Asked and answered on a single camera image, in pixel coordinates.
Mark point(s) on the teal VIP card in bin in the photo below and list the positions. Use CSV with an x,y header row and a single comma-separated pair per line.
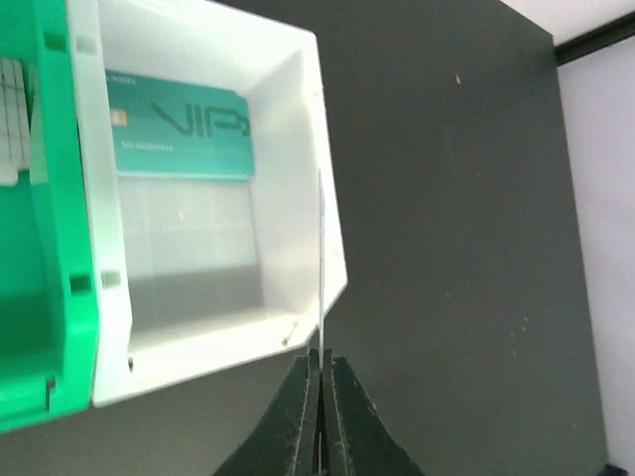
x,y
168,129

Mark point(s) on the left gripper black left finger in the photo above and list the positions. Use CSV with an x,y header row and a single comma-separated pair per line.
x,y
284,441

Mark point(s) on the white floral card in bin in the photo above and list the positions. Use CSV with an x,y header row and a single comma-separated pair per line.
x,y
21,141

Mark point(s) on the middle green plastic bin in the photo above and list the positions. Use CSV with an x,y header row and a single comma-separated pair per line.
x,y
49,314

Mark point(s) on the teal vip card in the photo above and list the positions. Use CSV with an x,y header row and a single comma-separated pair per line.
x,y
168,129
321,465

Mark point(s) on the right black frame post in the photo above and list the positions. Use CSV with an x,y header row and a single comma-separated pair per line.
x,y
605,36

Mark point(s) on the white translucent plastic bin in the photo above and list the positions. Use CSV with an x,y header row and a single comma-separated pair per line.
x,y
195,276

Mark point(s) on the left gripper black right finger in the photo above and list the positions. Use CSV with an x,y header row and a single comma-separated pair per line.
x,y
354,440

